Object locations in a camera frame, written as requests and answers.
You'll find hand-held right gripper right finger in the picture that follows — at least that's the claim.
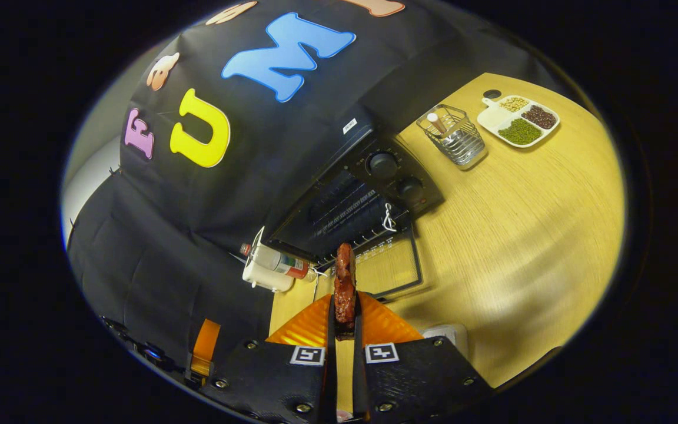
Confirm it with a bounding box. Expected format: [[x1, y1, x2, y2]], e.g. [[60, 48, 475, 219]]
[[353, 291, 496, 422]]

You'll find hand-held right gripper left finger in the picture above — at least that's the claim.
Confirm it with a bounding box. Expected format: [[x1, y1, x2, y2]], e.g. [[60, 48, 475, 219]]
[[212, 293, 340, 422]]

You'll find red grilled meat slice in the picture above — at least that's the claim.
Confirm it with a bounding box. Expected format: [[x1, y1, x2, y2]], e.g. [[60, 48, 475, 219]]
[[333, 243, 358, 341]]

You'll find black electric oven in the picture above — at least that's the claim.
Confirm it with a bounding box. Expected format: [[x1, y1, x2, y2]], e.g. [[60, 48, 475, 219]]
[[265, 109, 446, 298]]

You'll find white rounded block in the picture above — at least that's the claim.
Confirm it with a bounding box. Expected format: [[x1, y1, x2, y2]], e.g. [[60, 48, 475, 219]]
[[420, 323, 469, 361]]

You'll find white toaster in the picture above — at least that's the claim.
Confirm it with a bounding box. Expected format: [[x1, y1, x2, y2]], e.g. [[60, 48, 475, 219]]
[[242, 227, 295, 293]]

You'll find black backdrop cloth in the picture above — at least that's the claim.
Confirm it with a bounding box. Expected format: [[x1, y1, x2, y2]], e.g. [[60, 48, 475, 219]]
[[65, 0, 581, 377]]

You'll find plastic bottle red label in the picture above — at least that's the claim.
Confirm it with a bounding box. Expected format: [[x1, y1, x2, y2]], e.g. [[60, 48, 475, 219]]
[[240, 243, 319, 282]]

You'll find brown stick white tip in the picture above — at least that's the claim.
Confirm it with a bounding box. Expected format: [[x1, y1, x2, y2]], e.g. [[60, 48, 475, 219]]
[[426, 112, 449, 137]]

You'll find green bean pile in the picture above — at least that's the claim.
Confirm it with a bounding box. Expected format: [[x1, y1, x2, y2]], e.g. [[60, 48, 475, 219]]
[[498, 118, 543, 145]]

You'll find white divided plate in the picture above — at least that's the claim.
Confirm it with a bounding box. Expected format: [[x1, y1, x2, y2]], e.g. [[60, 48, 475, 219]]
[[477, 94, 561, 148]]

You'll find dark red bean pile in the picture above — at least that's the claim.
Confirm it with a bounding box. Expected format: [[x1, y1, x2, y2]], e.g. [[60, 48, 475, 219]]
[[520, 105, 557, 130]]

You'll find metal wire basket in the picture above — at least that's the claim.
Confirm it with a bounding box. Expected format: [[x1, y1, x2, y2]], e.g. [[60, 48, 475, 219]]
[[416, 104, 488, 171]]

